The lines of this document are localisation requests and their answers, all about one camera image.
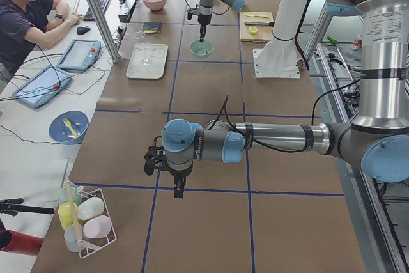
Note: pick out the pink plastic cup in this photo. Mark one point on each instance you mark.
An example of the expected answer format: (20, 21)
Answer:
(97, 227)

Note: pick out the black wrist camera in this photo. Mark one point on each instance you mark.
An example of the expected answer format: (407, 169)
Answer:
(155, 158)
(192, 11)

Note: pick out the green bowl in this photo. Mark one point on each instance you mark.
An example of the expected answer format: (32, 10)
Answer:
(197, 44)

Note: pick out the blue teach pendant near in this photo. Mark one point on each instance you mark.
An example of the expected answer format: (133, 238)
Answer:
(43, 87)

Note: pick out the blue teach pendant far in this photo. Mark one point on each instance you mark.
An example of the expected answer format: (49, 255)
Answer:
(80, 55)

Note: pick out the black computer mouse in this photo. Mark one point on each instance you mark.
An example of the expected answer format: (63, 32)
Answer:
(81, 30)

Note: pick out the white wire cup rack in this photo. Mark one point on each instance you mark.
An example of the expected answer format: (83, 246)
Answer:
(91, 246)

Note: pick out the yellow plastic cup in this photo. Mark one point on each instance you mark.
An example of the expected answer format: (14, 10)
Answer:
(65, 215)

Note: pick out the wooden cutting board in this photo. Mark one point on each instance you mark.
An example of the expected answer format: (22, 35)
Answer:
(264, 33)

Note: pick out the seated person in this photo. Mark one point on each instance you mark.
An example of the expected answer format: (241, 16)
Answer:
(29, 23)

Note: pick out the white plastic cup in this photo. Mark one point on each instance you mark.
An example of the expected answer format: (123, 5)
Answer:
(92, 207)

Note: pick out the blue bowl with fork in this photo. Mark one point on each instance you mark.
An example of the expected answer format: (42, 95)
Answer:
(69, 128)

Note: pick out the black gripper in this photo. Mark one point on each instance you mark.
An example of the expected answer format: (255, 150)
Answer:
(179, 176)
(202, 20)

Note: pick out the clear wine glass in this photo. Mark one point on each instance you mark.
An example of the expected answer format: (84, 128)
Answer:
(141, 42)

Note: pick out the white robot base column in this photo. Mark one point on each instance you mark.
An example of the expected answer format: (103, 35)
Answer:
(278, 58)

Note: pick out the ice cubes in green bowl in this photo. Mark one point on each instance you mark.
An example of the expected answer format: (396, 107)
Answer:
(201, 51)

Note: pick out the blue teach pendant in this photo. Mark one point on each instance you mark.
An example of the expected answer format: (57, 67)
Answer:
(43, 87)
(80, 55)

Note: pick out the green plastic cup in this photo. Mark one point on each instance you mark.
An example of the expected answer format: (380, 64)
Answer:
(63, 196)

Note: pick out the lemon half slice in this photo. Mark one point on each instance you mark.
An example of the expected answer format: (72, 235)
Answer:
(253, 30)

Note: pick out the clear plastic cup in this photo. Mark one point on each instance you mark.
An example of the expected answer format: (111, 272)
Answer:
(70, 238)

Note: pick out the grey folded cloth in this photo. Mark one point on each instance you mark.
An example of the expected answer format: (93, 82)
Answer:
(152, 27)

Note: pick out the yellow plastic knife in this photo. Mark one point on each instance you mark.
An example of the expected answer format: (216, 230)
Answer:
(256, 15)

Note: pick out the cream bear tray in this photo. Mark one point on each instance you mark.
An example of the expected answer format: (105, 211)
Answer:
(158, 55)

